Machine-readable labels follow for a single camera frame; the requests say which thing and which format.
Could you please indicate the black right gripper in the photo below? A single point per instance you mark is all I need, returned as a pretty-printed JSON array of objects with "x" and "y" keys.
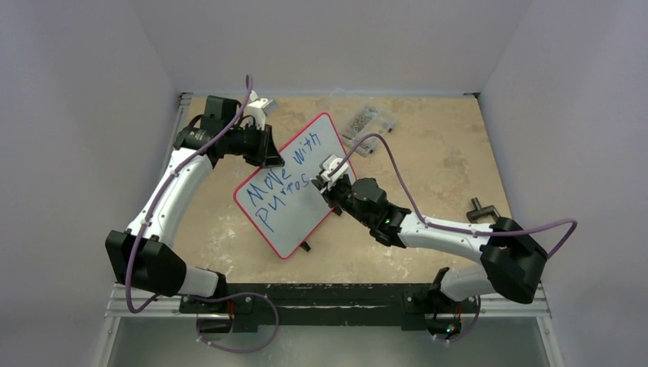
[{"x": 328, "y": 189}]

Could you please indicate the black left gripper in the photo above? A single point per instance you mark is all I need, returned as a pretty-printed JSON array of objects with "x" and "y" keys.
[{"x": 264, "y": 144}]

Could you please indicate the red framed whiteboard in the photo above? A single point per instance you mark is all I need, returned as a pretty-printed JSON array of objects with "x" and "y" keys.
[{"x": 281, "y": 202}]

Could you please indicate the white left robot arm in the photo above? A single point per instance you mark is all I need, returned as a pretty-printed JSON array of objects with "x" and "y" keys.
[{"x": 141, "y": 255}]

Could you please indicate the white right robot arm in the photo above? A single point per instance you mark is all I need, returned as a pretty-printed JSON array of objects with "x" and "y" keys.
[{"x": 507, "y": 260}]

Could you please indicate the clear plastic screw box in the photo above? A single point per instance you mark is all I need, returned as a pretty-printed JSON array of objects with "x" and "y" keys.
[{"x": 366, "y": 119}]

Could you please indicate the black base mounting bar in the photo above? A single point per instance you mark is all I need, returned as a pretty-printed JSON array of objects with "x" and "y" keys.
[{"x": 410, "y": 307}]

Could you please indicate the black table clamp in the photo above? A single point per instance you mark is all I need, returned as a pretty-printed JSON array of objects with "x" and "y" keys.
[{"x": 480, "y": 211}]

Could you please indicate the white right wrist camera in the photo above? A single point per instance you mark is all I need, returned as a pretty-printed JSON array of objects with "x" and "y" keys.
[{"x": 332, "y": 169}]

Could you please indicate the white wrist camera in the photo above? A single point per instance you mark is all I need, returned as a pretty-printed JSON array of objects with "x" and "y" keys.
[
  {"x": 260, "y": 108},
  {"x": 332, "y": 169}
]

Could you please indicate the wire whiteboard stand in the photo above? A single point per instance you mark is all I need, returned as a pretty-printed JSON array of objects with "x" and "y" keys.
[{"x": 304, "y": 245}]

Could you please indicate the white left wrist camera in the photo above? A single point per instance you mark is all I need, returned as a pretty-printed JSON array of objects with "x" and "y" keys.
[{"x": 260, "y": 108}]

